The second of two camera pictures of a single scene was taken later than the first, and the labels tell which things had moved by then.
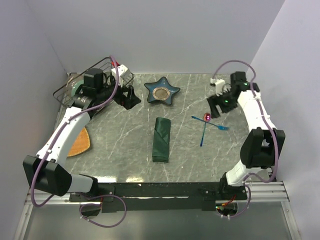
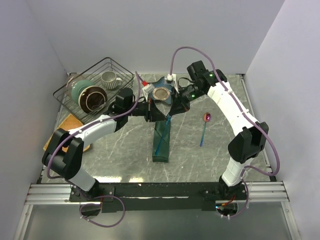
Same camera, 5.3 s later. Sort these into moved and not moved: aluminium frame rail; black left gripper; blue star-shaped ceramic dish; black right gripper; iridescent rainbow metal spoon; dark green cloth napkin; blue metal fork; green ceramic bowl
Moved: blue metal fork; black left gripper; black right gripper
Not moved: green ceramic bowl; aluminium frame rail; iridescent rainbow metal spoon; dark green cloth napkin; blue star-shaped ceramic dish
